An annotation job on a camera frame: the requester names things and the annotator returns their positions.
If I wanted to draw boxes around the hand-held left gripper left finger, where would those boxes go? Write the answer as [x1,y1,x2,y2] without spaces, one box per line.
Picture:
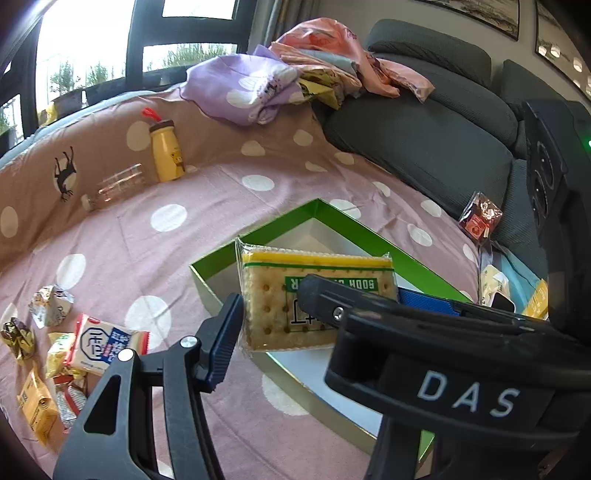
[53,292,245,480]

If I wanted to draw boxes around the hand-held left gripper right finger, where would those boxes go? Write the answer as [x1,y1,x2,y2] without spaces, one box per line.
[375,414,555,480]

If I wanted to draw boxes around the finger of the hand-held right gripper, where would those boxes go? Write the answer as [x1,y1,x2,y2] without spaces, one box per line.
[398,287,525,317]
[298,274,578,341]

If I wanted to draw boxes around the soda cracker packet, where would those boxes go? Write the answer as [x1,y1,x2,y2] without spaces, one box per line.
[235,236,399,354]

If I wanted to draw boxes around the green cardboard box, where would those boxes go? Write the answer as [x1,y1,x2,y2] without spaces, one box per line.
[189,198,481,462]

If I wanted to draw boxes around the white blue red snack packet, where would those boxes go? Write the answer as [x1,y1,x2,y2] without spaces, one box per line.
[65,313,151,377]

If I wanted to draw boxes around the red and white snack packet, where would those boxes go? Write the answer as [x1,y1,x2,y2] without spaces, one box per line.
[53,376,88,430]

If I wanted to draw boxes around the gold and dark snack wrapper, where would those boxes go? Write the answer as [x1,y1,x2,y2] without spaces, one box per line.
[0,318,37,365]

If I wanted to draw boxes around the pink polka dot blanket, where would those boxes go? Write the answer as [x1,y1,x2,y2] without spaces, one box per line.
[0,152,490,480]

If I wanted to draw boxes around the snack packets at right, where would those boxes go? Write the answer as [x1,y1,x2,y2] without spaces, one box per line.
[489,251,543,315]

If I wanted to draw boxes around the red and clear snack packet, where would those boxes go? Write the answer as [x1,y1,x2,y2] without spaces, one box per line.
[459,191,503,241]

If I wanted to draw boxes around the grey sofa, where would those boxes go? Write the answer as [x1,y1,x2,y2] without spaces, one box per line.
[318,18,591,278]

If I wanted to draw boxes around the yellow green snack packet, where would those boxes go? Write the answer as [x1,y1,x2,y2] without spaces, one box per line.
[45,332,77,379]

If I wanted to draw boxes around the crumpled silver snack packet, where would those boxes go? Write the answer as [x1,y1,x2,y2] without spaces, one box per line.
[28,285,75,328]

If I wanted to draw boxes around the clear plastic bottle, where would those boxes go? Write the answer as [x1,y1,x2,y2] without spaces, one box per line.
[82,162,147,212]

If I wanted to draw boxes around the yellow patterned cloth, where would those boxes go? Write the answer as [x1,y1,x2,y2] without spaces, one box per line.
[298,76,345,110]

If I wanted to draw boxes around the purple polka dot cloth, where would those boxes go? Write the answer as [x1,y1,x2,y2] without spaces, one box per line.
[180,45,308,126]

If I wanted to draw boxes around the brown polka dot bumper cushion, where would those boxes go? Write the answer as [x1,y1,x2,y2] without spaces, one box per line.
[0,85,324,271]

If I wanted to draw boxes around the pile of clothes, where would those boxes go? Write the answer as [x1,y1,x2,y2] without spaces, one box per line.
[270,18,437,104]

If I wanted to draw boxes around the grey curtain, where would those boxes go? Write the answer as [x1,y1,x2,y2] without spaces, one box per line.
[252,0,319,47]

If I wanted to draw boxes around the potted plant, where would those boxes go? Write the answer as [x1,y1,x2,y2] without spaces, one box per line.
[85,62,123,104]
[48,60,85,116]

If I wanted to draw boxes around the yellow bottle with red strap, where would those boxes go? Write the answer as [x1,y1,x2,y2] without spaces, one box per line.
[141,107,187,183]

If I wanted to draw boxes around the framed wall picture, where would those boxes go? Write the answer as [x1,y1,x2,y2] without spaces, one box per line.
[416,0,520,42]
[536,0,591,97]

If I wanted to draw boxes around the black window frame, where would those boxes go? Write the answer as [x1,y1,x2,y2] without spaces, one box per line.
[0,0,259,153]

